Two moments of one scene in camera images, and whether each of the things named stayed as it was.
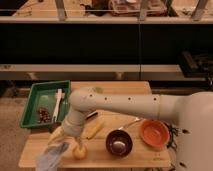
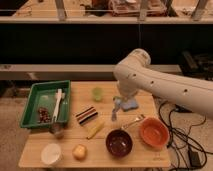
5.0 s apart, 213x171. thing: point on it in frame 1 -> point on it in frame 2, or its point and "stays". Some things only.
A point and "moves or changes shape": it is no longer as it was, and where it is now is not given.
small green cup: (99, 90) stays
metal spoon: (136, 120) stays
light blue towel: (51, 156) moves or changes shape
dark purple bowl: (119, 143) stays
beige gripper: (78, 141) -> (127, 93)
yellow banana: (94, 129) stays
